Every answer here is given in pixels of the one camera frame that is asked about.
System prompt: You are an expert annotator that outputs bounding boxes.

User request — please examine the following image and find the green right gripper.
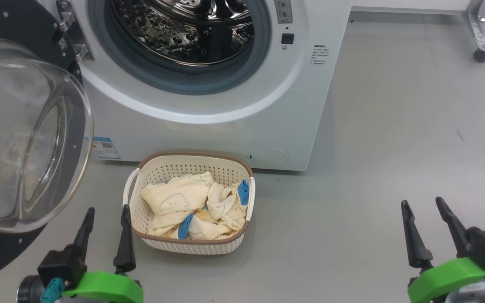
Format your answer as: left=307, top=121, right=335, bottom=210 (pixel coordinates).
left=401, top=198, right=485, bottom=303

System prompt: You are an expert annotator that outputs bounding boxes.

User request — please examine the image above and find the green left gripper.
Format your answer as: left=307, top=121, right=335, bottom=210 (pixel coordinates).
left=61, top=205, right=144, bottom=303

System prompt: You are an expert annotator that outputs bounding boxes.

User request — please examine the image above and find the cream bear print garment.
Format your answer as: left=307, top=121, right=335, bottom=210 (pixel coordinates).
left=141, top=172, right=214, bottom=236

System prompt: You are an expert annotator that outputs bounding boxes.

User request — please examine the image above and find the cream garment with blue cuff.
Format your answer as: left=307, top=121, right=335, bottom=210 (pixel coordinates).
left=178, top=180, right=250, bottom=240

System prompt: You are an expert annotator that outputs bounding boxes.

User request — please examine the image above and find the washing machine glass door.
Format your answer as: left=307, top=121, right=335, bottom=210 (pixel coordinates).
left=0, top=0, right=94, bottom=284

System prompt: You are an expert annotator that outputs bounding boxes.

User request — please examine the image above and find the white front-load washing machine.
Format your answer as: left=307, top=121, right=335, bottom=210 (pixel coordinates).
left=36, top=0, right=354, bottom=172

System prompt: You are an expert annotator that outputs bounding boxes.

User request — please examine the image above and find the cream perforated laundry basket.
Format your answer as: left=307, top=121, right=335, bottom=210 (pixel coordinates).
left=123, top=151, right=256, bottom=255

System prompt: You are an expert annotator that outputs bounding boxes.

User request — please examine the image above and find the blue energy label sticker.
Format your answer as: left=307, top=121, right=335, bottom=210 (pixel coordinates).
left=92, top=137, right=122, bottom=160

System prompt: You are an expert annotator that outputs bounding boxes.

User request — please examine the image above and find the right metal caster leg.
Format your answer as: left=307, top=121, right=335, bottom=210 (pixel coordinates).
left=350, top=0, right=485, bottom=63

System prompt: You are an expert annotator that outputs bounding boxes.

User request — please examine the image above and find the black cable with teal connector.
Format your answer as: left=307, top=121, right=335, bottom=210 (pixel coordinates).
left=40, top=277, right=65, bottom=303

